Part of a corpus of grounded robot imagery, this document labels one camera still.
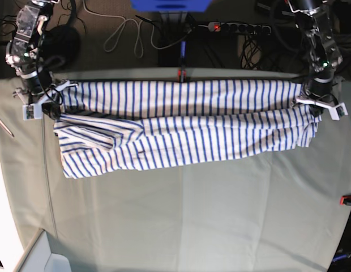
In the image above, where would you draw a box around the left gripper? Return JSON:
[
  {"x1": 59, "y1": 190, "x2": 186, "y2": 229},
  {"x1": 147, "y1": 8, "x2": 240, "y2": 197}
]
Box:
[{"x1": 293, "y1": 79, "x2": 339, "y2": 116}]

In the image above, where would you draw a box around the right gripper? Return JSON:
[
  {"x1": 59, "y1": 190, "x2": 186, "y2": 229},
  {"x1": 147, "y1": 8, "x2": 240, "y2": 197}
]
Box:
[{"x1": 12, "y1": 80, "x2": 77, "y2": 119}]

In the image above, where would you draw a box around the blue white striped t-shirt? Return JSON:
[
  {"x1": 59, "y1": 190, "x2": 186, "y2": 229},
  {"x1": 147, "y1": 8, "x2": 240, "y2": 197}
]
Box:
[{"x1": 54, "y1": 79, "x2": 321, "y2": 179}]

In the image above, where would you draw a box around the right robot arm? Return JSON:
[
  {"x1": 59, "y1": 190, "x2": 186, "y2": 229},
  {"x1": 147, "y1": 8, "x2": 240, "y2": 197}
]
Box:
[{"x1": 5, "y1": 1, "x2": 80, "y2": 121}]

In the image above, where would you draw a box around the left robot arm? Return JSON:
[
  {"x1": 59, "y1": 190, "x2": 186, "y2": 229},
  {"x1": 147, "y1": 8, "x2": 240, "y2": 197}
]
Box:
[{"x1": 286, "y1": 1, "x2": 343, "y2": 117}]

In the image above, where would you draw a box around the black round base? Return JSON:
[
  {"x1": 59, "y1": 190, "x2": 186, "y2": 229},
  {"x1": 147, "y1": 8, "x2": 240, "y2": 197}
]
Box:
[{"x1": 41, "y1": 25, "x2": 81, "y2": 70}]

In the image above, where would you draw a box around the orange black clamp right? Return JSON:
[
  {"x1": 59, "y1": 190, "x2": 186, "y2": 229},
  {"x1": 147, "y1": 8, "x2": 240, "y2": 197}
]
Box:
[{"x1": 340, "y1": 194, "x2": 351, "y2": 207}]

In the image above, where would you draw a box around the green table cloth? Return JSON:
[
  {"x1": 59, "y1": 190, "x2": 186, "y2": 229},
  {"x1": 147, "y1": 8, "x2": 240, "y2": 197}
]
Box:
[{"x1": 0, "y1": 78, "x2": 351, "y2": 271}]

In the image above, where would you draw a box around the white power strip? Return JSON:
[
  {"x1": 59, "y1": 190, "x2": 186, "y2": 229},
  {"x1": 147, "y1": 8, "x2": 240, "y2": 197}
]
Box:
[{"x1": 207, "y1": 22, "x2": 272, "y2": 36}]

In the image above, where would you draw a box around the red clamp table centre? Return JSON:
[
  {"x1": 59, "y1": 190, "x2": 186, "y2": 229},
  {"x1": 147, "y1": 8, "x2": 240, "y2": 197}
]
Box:
[{"x1": 177, "y1": 67, "x2": 186, "y2": 83}]

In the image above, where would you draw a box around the white box corner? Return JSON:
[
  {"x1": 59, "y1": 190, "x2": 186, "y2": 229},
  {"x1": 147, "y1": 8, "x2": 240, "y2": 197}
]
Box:
[{"x1": 0, "y1": 228, "x2": 71, "y2": 271}]

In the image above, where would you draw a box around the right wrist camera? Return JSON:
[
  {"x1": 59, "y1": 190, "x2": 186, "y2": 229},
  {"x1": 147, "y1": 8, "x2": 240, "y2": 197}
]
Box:
[{"x1": 22, "y1": 103, "x2": 42, "y2": 121}]

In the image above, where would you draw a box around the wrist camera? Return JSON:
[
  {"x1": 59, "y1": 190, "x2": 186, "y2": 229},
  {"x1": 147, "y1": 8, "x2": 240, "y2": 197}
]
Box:
[
  {"x1": 22, "y1": 103, "x2": 42, "y2": 121},
  {"x1": 329, "y1": 103, "x2": 348, "y2": 121}
]

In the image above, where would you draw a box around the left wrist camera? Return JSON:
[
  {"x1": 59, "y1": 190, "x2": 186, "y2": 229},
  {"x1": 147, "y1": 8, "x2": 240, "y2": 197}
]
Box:
[{"x1": 329, "y1": 103, "x2": 348, "y2": 121}]

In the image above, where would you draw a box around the black cable bundle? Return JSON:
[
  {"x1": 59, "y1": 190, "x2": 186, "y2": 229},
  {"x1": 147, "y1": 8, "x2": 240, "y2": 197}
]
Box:
[{"x1": 237, "y1": 33, "x2": 278, "y2": 70}]

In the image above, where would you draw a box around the white cable loop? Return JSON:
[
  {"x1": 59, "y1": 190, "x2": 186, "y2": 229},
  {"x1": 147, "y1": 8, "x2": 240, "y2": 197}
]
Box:
[{"x1": 83, "y1": 0, "x2": 165, "y2": 59}]

